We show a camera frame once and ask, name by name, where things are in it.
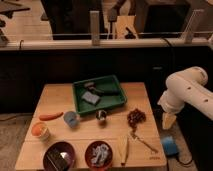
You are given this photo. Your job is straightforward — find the dark brush in tray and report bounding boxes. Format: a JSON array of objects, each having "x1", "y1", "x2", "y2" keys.
[{"x1": 83, "y1": 81, "x2": 120, "y2": 97}]

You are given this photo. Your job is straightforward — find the orange ball in cup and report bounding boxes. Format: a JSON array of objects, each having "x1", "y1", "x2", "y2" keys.
[{"x1": 31, "y1": 122, "x2": 50, "y2": 141}]

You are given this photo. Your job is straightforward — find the grey post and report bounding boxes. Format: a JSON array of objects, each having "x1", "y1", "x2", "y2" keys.
[
  {"x1": 181, "y1": 9, "x2": 204, "y2": 44},
  {"x1": 90, "y1": 11, "x2": 100, "y2": 46}
]

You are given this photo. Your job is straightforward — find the bunch of dark grapes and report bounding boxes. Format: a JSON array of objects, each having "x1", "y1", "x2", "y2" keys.
[{"x1": 127, "y1": 109, "x2": 146, "y2": 129}]

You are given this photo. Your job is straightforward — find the right grey post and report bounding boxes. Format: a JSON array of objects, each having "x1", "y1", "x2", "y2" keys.
[{"x1": 181, "y1": 9, "x2": 204, "y2": 44}]

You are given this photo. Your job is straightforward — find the green plastic tray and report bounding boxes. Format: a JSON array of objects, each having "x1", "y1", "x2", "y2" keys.
[{"x1": 72, "y1": 75, "x2": 127, "y2": 117}]

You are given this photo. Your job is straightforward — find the blue grey sponge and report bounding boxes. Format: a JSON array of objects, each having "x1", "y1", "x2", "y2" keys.
[{"x1": 82, "y1": 91, "x2": 100, "y2": 105}]

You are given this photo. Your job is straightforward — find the left grey post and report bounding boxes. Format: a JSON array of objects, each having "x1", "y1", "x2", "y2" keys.
[{"x1": 90, "y1": 11, "x2": 100, "y2": 46}]

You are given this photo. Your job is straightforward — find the white rail bar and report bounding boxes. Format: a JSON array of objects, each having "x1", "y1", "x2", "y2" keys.
[{"x1": 0, "y1": 38, "x2": 212, "y2": 51}]

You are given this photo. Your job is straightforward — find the crumpled grey foil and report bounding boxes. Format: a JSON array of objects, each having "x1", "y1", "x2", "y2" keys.
[{"x1": 91, "y1": 144, "x2": 109, "y2": 167}]

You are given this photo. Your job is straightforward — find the purple bowl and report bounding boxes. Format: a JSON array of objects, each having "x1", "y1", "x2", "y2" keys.
[{"x1": 43, "y1": 141, "x2": 75, "y2": 171}]

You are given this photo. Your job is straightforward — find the wooden stand background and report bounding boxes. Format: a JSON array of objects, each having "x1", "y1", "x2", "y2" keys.
[{"x1": 115, "y1": 15, "x2": 138, "y2": 39}]

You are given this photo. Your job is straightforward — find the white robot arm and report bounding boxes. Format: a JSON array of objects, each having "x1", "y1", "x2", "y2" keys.
[{"x1": 158, "y1": 66, "x2": 213, "y2": 130}]

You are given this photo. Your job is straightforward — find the black box in bowl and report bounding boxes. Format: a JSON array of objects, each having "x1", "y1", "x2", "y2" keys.
[{"x1": 47, "y1": 149, "x2": 69, "y2": 171}]

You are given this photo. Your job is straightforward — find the red bowl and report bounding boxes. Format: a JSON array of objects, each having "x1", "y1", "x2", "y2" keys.
[{"x1": 85, "y1": 141, "x2": 113, "y2": 171}]

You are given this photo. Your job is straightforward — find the blue object on floor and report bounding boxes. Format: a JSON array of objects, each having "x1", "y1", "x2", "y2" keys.
[{"x1": 161, "y1": 136, "x2": 179, "y2": 156}]

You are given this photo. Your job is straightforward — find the blue plastic cup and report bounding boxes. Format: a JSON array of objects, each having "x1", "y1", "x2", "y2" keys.
[{"x1": 64, "y1": 111, "x2": 79, "y2": 128}]

